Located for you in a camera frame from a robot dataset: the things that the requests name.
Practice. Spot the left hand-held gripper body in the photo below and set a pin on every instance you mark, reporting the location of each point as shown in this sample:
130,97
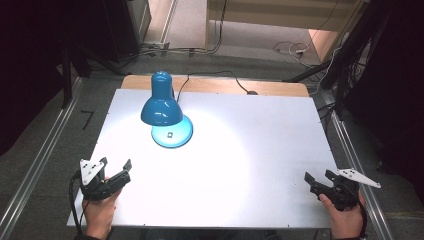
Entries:
100,188

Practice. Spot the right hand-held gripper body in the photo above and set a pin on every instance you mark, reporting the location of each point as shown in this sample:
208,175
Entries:
340,195

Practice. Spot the blue desk lamp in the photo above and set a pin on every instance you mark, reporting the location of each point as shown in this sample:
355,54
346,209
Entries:
161,100

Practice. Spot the person's left hand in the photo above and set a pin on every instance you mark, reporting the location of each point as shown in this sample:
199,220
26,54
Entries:
100,215

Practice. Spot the person's right hand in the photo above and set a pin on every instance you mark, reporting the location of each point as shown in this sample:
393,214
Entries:
345,221

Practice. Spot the black metal stand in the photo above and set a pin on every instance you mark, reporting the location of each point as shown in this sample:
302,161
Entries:
346,50
66,76

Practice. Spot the dark cabinet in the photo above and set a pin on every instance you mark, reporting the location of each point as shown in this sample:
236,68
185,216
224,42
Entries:
123,26

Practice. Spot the light wooden furniture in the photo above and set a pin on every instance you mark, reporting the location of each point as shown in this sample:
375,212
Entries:
266,15

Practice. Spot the metal floor rail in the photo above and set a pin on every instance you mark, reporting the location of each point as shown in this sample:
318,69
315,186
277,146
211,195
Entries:
40,156
360,160

